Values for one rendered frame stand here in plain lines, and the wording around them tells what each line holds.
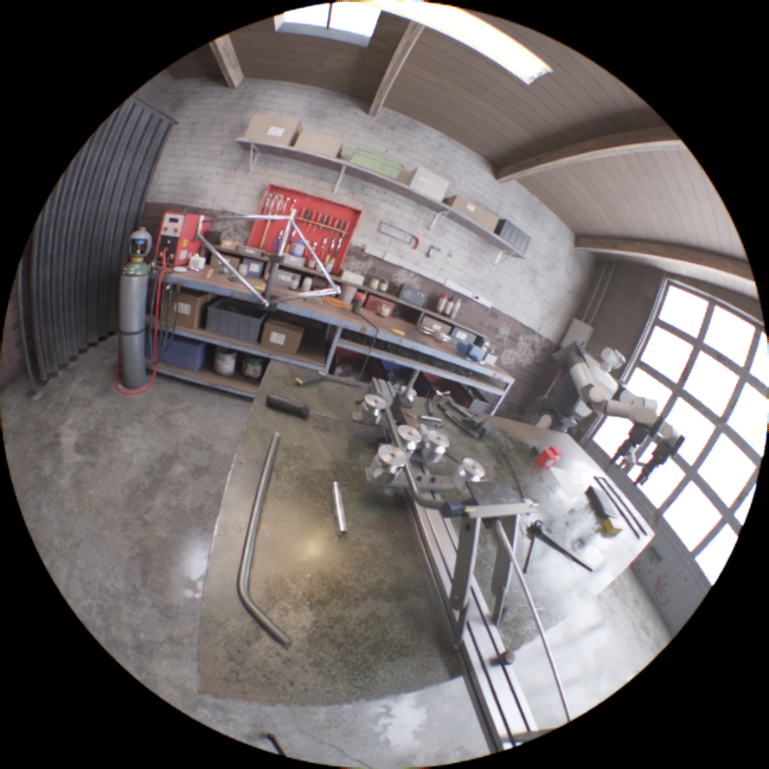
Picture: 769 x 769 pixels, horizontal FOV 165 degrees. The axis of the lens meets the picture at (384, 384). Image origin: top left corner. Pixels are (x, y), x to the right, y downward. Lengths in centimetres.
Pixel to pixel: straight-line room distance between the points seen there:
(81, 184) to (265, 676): 259
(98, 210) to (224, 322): 160
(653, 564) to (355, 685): 327
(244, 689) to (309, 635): 11
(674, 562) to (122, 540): 409
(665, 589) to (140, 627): 385
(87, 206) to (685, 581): 591
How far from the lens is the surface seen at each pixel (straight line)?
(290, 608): 36
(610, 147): 223
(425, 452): 54
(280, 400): 58
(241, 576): 36
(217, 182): 279
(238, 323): 191
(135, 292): 196
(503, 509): 36
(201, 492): 152
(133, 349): 210
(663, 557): 342
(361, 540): 42
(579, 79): 208
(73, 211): 252
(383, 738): 135
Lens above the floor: 123
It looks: 24 degrees down
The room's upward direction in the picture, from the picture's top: 24 degrees clockwise
